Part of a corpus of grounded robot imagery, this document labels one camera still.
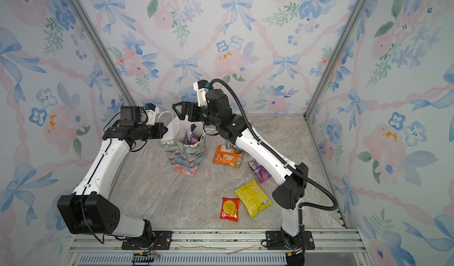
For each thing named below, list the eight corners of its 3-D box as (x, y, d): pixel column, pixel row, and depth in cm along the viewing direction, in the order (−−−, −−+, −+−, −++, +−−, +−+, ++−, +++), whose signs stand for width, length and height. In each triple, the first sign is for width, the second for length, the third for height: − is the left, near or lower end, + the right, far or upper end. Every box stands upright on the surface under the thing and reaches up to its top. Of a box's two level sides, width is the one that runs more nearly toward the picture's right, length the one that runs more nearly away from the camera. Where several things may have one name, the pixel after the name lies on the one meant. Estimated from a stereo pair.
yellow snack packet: (252, 219, 81) (253, 217, 79) (234, 192, 89) (234, 190, 87) (272, 204, 86) (273, 202, 83) (253, 180, 93) (253, 177, 91)
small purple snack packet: (261, 184, 92) (262, 181, 89) (246, 165, 99) (247, 162, 96) (270, 178, 94) (271, 175, 91) (255, 160, 101) (255, 157, 98)
